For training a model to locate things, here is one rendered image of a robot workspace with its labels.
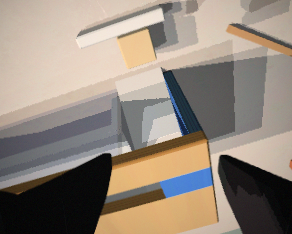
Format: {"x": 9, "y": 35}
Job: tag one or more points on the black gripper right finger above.
{"x": 260, "y": 201}

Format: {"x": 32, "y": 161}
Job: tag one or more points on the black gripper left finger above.
{"x": 70, "y": 203}

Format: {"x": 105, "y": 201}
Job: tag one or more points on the tan cube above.
{"x": 137, "y": 47}

